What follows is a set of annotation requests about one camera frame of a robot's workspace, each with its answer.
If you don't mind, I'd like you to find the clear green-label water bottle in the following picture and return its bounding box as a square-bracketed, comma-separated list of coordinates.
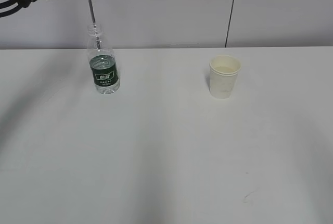
[86, 23, 120, 94]

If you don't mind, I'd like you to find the white paper cup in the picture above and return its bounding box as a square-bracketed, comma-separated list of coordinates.
[209, 55, 241, 99]

